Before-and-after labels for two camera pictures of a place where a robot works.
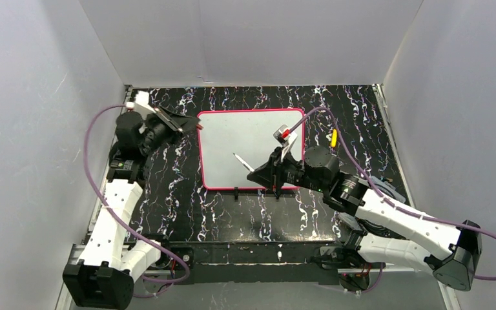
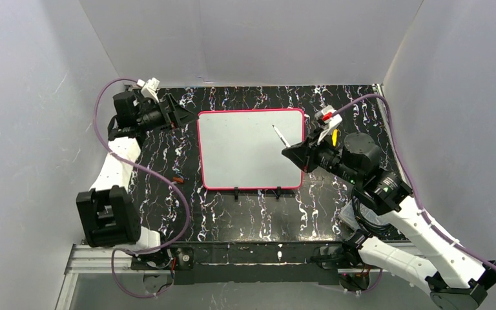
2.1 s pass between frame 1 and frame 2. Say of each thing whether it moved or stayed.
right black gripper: moved
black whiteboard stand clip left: stayed
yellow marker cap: stayed
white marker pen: moved
